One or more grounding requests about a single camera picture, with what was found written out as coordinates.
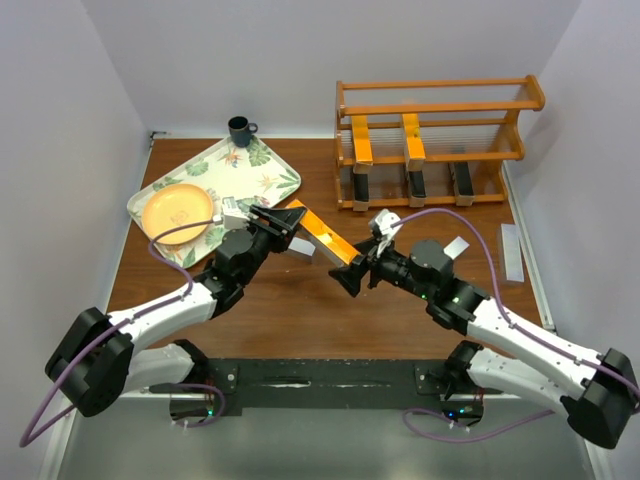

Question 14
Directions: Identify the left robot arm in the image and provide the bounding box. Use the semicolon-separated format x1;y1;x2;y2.
45;206;307;417

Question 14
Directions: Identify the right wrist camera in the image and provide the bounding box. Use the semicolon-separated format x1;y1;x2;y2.
368;209;402;256

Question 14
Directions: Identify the orange toothpaste box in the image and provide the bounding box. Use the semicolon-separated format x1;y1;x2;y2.
402;113;426;172

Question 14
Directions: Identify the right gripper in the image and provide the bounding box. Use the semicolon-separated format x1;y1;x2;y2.
329;235;433;301

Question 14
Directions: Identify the wooden shelf rack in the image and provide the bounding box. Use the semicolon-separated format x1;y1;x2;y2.
334;75;546;211

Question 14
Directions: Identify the dark blue mug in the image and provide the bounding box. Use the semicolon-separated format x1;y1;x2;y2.
228;116;259;148

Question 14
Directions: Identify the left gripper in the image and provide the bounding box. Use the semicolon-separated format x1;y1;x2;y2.
238;204;305;285

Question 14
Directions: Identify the white R.O toothpaste box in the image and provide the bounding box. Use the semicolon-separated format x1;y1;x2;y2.
351;115;373;172

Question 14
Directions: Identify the silver toothpaste box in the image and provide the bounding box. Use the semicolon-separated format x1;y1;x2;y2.
444;236;469;260
285;237;316;263
499;224;525;283

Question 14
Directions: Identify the white yellow toothpaste box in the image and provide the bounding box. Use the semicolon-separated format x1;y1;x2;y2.
286;199;359;267

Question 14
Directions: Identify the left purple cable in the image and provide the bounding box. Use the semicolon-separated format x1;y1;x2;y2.
18;215;226;449

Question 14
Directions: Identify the black toothpaste box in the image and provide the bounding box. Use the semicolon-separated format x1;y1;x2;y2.
449;162;475;207
352;163;370;212
407;171;426;208

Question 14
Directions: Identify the yellow plate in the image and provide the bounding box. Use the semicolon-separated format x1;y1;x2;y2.
141;183;214;239

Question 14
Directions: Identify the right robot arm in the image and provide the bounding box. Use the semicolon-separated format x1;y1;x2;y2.
329;238;639;449

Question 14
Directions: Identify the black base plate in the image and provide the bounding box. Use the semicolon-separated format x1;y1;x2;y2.
208;358;478;415

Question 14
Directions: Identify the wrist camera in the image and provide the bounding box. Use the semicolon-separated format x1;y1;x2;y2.
368;209;402;256
212;196;249;230

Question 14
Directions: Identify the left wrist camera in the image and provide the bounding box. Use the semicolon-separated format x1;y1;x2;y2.
212;196;249;230

